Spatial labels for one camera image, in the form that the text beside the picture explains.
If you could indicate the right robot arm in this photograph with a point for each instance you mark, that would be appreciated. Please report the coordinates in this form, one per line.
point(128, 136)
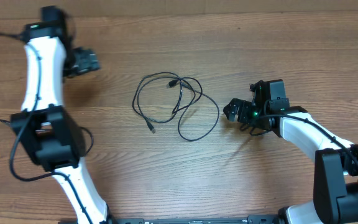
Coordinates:
point(335, 185)

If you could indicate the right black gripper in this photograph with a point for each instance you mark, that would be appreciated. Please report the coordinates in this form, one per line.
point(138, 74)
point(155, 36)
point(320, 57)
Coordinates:
point(243, 108)

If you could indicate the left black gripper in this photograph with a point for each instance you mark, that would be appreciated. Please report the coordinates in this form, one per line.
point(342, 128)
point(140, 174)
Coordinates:
point(89, 61)

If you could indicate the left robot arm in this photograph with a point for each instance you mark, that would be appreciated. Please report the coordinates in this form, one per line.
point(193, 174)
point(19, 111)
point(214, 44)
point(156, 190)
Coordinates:
point(50, 136)

